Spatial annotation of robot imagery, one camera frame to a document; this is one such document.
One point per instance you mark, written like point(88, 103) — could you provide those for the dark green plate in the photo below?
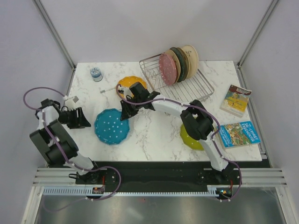
point(182, 59)

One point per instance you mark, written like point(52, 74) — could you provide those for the white slotted cable duct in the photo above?
point(93, 191)

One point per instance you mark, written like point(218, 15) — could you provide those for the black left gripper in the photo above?
point(80, 122)

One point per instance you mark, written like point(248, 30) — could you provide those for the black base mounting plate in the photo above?
point(156, 175)

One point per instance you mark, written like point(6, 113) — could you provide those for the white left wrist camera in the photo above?
point(70, 102)

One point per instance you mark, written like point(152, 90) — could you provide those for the small blue lidded jar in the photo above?
point(96, 74)

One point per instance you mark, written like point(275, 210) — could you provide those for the blue polka dot plate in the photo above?
point(109, 128)

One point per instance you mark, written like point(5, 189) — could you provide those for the cream plate at back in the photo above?
point(193, 59)

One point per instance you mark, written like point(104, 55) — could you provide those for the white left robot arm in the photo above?
point(52, 140)

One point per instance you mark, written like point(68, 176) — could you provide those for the yellow brown paperback book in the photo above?
point(236, 100)

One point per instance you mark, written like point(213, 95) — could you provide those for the green polka dot plate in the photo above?
point(189, 141)

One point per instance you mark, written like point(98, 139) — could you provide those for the yellow polka dot plate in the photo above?
point(130, 80)

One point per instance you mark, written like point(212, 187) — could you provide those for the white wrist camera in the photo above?
point(70, 102)
point(124, 92)

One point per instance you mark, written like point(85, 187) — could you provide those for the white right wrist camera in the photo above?
point(124, 92)

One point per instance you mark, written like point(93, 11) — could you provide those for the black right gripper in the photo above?
point(127, 111)

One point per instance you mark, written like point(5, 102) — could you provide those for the pink polka dot plate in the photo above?
point(167, 68)

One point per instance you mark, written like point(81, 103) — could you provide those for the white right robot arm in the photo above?
point(197, 121)

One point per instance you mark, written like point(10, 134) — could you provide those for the blue treehouse paperback book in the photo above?
point(238, 135)

